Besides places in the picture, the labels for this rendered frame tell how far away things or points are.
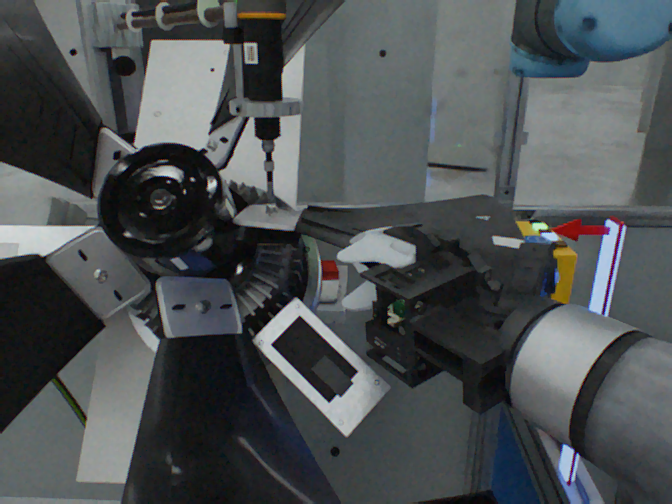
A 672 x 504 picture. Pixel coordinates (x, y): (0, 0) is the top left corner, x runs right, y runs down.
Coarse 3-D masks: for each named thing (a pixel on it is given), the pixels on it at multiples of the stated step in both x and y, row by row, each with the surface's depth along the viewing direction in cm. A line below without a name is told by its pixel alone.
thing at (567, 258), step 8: (520, 224) 91; (528, 224) 91; (528, 232) 87; (536, 232) 87; (552, 232) 87; (560, 248) 80; (568, 248) 80; (560, 256) 78; (568, 256) 78; (576, 256) 78; (560, 264) 79; (568, 264) 78; (560, 272) 79; (568, 272) 79; (560, 280) 79; (568, 280) 79; (560, 288) 80; (568, 288) 80; (552, 296) 80; (560, 296) 80; (568, 296) 80
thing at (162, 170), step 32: (128, 160) 51; (160, 160) 52; (192, 160) 51; (128, 192) 50; (192, 192) 50; (224, 192) 50; (128, 224) 50; (160, 224) 49; (192, 224) 50; (224, 224) 51; (128, 256) 49; (160, 256) 48; (192, 256) 50; (224, 256) 55; (256, 256) 60
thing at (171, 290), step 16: (160, 288) 50; (176, 288) 52; (192, 288) 53; (208, 288) 55; (224, 288) 56; (160, 304) 50; (192, 304) 52; (176, 320) 50; (192, 320) 52; (208, 320) 53; (224, 320) 54; (240, 320) 56; (176, 336) 49
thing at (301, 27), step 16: (288, 0) 62; (304, 0) 60; (320, 0) 59; (336, 0) 57; (288, 16) 60; (304, 16) 58; (320, 16) 57; (288, 32) 58; (304, 32) 57; (288, 48) 57; (224, 80) 66; (224, 96) 63; (224, 112) 60
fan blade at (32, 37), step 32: (0, 0) 60; (32, 0) 58; (0, 32) 60; (32, 32) 58; (0, 64) 60; (32, 64) 58; (64, 64) 57; (0, 96) 61; (32, 96) 59; (64, 96) 57; (0, 128) 63; (32, 128) 61; (64, 128) 58; (96, 128) 56; (0, 160) 65; (32, 160) 63; (64, 160) 60
